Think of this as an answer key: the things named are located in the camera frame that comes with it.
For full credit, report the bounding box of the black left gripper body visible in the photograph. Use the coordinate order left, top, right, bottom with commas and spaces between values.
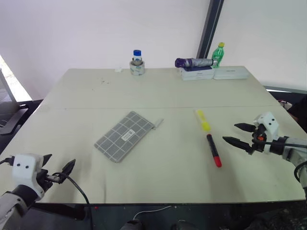
35, 169, 67, 193

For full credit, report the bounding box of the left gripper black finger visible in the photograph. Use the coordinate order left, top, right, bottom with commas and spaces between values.
43, 153, 53, 169
61, 159, 76, 179

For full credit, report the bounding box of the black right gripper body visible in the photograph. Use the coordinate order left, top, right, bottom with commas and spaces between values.
247, 123, 266, 155

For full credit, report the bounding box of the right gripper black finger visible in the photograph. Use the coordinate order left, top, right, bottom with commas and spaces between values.
222, 136, 252, 152
234, 122, 255, 132

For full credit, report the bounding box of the grey checked pencil pouch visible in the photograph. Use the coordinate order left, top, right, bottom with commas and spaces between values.
94, 110, 165, 164

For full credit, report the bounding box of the black marker with red cap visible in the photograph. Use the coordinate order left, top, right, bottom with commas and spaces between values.
206, 133, 223, 168

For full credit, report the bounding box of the yellow highlighter pen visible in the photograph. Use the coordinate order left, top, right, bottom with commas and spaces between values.
195, 109, 212, 132

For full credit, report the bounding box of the flat white box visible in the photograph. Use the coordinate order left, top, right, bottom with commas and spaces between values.
213, 66, 250, 81

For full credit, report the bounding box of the thick white box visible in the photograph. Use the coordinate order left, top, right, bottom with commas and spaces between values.
180, 65, 215, 81

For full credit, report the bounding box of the green bottle with yellow cap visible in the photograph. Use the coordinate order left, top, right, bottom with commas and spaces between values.
211, 42, 226, 69

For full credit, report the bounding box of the folded purple grey umbrella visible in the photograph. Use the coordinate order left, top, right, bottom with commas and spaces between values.
174, 57, 215, 69

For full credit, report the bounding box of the dark rounded shape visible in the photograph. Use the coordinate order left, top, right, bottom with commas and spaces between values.
119, 218, 145, 230

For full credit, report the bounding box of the white tape roll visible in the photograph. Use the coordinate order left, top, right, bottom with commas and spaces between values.
129, 60, 146, 77

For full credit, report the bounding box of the small bottle with blue cap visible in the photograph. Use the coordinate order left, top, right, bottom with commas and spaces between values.
131, 49, 143, 66

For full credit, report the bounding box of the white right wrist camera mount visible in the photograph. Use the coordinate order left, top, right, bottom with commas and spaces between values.
253, 111, 280, 154

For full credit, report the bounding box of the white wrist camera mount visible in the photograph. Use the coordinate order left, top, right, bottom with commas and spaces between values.
11, 154, 46, 198
253, 111, 280, 154

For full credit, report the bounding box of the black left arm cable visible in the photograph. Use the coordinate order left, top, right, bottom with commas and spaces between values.
0, 157, 91, 205

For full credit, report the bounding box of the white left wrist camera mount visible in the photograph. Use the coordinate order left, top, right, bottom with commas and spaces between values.
11, 154, 46, 198

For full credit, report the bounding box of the thin white cable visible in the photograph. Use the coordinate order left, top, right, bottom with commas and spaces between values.
132, 205, 173, 220

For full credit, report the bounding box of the dark metal post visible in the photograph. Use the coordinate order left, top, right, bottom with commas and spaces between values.
196, 0, 225, 59

